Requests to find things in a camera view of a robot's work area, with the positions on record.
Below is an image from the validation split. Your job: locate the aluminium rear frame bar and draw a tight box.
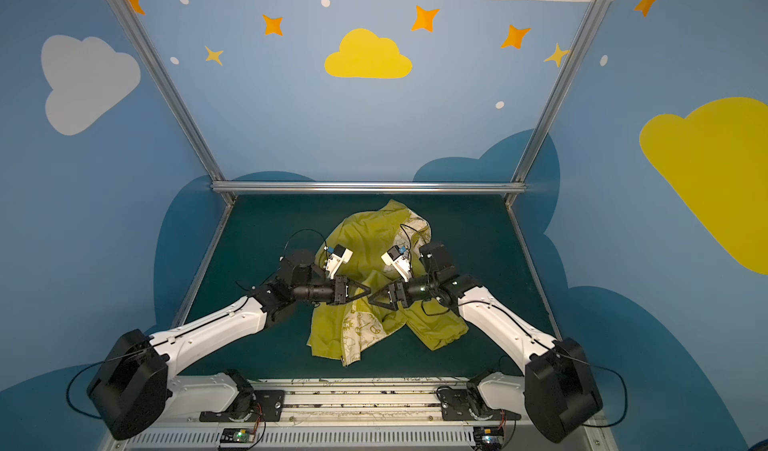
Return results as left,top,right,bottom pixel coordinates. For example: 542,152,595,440
212,181,526,195

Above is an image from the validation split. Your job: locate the aluminium frame post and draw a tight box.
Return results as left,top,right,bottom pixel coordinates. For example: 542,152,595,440
106,0,226,184
504,0,612,211

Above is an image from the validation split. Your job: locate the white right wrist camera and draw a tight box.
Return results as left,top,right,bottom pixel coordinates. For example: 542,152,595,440
381,245,412,282

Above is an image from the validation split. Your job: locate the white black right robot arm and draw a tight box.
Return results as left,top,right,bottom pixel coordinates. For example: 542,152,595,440
368,241,603,443

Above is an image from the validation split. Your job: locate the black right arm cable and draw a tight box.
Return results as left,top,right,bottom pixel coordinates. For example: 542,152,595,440
461,297,629,429

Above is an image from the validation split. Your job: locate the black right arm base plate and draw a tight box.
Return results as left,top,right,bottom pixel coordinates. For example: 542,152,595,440
435,386,522,421

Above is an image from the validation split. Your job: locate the green circuit board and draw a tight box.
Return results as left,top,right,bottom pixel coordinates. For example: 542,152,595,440
218,428,257,449
472,427,504,451

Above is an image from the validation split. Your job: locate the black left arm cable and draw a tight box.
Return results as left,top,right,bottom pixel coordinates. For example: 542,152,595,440
64,345,151,421

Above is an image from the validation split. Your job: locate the aluminium right frame post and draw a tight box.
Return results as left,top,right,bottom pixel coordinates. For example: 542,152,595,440
504,0,612,211

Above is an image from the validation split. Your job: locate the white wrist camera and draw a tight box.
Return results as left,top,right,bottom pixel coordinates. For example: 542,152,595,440
324,245,353,280
381,245,412,282

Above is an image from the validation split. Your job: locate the left green circuit board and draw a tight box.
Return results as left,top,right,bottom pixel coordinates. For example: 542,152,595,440
218,428,257,449

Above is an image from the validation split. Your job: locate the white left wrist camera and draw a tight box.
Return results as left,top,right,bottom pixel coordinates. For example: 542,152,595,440
324,245,353,280

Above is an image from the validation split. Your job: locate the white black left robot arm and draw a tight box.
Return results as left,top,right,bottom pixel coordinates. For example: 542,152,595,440
86,250,371,440

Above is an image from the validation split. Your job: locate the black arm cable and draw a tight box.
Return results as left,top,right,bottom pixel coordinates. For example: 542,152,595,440
461,297,629,429
64,345,151,421

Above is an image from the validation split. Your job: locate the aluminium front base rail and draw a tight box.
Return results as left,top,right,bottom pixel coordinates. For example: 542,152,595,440
100,373,617,450

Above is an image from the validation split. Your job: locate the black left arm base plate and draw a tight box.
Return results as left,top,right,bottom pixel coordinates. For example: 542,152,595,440
199,389,285,423

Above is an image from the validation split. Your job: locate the aluminium left frame post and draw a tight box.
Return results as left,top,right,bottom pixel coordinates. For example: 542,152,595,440
106,0,226,184

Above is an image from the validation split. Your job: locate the right green circuit board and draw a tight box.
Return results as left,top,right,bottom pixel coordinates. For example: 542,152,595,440
472,427,504,451

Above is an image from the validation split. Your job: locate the lime green jacket printed lining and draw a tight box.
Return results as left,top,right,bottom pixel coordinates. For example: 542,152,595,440
307,200,468,366

